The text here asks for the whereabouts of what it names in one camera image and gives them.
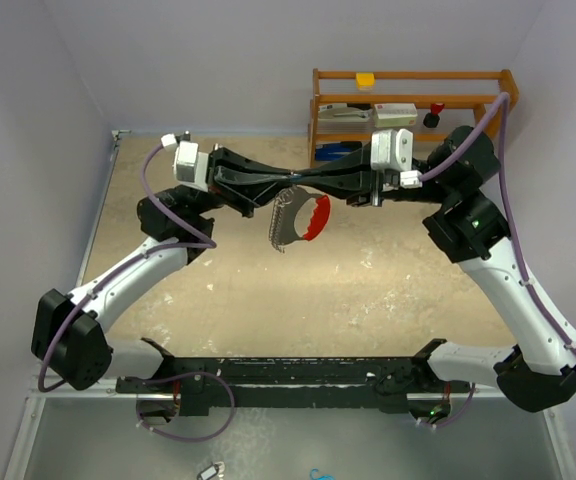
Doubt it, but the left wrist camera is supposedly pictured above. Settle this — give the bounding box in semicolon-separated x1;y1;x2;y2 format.
161;131;208;192

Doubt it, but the white cardboard box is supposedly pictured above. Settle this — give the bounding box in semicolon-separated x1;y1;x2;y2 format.
373;103;418;128

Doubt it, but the yellow block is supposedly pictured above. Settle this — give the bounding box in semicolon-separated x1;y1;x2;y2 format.
355;72;376;91

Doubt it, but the wooden shelf rack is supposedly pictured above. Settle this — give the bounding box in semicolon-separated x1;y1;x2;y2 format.
308;68;520;176

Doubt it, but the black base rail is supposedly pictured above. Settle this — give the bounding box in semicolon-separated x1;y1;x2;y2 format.
117;357;470;417

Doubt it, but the blue stapler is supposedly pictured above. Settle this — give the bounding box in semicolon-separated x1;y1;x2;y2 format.
314;141;363;162

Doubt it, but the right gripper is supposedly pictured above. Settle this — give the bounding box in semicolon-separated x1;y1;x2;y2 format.
292;140;453;209

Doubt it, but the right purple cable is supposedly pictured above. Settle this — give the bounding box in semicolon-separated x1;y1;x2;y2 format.
417;92;576;431

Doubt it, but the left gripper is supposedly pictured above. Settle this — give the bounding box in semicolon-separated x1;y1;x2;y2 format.
177;144;293;218

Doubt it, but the red black stamp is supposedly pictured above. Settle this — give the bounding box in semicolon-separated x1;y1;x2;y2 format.
423;103;445;129

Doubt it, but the white stapler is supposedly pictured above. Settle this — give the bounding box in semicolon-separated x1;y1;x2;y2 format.
318;103;372;123

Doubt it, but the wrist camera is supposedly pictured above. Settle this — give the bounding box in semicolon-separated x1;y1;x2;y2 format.
370;129;422;188
161;131;208;192

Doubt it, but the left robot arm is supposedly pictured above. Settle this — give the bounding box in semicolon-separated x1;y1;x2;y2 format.
37;134;216;393

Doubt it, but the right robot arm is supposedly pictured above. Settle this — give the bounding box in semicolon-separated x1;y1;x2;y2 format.
291;126;576;412

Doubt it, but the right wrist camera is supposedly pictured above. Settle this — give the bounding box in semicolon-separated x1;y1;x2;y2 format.
370;129;422;188

